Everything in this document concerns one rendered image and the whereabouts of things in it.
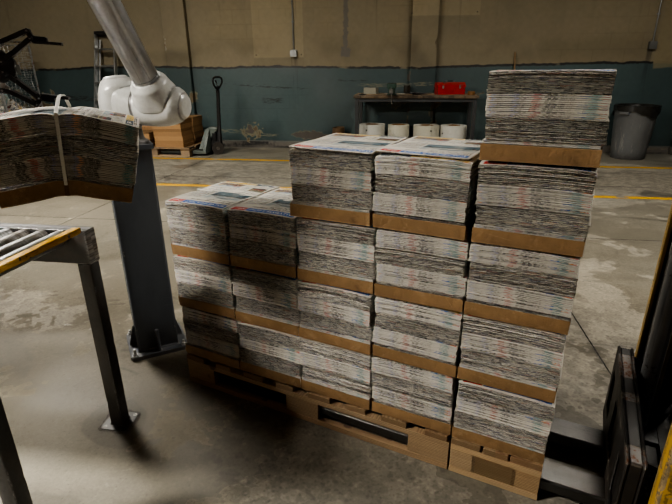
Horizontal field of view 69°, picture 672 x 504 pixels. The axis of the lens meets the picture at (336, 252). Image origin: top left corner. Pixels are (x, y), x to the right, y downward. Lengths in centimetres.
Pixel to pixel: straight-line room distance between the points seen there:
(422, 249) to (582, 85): 59
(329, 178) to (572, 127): 69
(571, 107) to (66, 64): 941
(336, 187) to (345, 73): 681
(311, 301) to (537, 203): 81
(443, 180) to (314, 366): 85
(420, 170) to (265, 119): 730
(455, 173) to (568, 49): 722
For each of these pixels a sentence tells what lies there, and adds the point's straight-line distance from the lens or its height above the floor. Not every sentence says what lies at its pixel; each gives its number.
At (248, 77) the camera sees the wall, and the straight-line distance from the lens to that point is 866.
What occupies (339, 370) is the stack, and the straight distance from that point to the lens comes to 180.
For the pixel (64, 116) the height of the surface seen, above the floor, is 118.
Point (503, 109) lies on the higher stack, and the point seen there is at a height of 120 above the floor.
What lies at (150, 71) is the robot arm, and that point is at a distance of 210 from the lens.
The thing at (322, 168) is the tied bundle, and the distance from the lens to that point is 155.
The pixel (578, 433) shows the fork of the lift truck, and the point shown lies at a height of 7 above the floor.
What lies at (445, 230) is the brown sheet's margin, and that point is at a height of 86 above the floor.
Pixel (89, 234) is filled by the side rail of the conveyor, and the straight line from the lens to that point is 183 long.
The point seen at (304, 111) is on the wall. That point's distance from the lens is 845.
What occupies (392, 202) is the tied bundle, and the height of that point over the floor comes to 92.
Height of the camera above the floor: 130
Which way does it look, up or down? 21 degrees down
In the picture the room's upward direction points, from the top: straight up
